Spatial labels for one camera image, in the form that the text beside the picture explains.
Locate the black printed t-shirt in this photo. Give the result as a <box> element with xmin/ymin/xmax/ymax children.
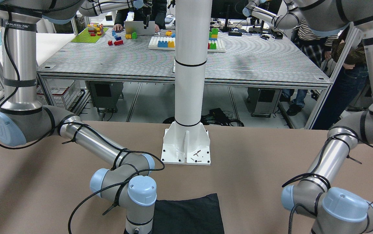
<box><xmin>149</xmin><ymin>193</ymin><xmax>224</xmax><ymax>234</ymax></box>

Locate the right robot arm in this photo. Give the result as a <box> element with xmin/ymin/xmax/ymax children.
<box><xmin>0</xmin><ymin>0</ymin><xmax>157</xmax><ymax>234</ymax></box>

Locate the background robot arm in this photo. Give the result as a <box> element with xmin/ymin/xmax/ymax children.
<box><xmin>242</xmin><ymin>0</ymin><xmax>304</xmax><ymax>30</ymax></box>

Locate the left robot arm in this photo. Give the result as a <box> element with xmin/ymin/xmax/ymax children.
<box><xmin>281</xmin><ymin>0</ymin><xmax>373</xmax><ymax>234</ymax></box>

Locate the person in dark clothes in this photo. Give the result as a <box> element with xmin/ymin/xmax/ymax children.
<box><xmin>113</xmin><ymin>0</ymin><xmax>167</xmax><ymax>33</ymax></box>

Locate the grey striped work table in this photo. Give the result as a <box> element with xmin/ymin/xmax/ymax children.
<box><xmin>37</xmin><ymin>28</ymin><xmax>333</xmax><ymax>129</ymax></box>

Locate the grey controller box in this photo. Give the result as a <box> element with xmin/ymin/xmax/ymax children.
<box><xmin>247</xmin><ymin>87</ymin><xmax>281</xmax><ymax>118</ymax></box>
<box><xmin>85</xmin><ymin>81</ymin><xmax>123</xmax><ymax>113</ymax></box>

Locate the white tray of blocks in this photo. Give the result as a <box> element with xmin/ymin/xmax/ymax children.
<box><xmin>148</xmin><ymin>36</ymin><xmax>226</xmax><ymax>52</ymax></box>

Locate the silver laptop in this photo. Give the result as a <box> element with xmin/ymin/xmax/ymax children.
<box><xmin>124</xmin><ymin>21</ymin><xmax>155</xmax><ymax>35</ymax></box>

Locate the black monitor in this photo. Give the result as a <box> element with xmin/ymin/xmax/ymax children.
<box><xmin>211</xmin><ymin>0</ymin><xmax>282</xmax><ymax>32</ymax></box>

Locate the white plastic basket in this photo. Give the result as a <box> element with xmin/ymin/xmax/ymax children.
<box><xmin>48</xmin><ymin>79</ymin><xmax>81</xmax><ymax>111</ymax></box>

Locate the green lego baseplate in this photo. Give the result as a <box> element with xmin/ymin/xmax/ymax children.
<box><xmin>71</xmin><ymin>26</ymin><xmax>109</xmax><ymax>43</ymax></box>

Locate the person in striped shirt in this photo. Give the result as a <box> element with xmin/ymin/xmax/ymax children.
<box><xmin>286</xmin><ymin>19</ymin><xmax>338</xmax><ymax>116</ymax></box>

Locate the white pedestal base plate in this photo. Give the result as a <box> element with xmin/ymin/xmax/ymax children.
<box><xmin>161</xmin><ymin>122</ymin><xmax>211</xmax><ymax>165</ymax></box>

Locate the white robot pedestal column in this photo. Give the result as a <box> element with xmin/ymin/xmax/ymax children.
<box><xmin>175</xmin><ymin>0</ymin><xmax>212</xmax><ymax>126</ymax></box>

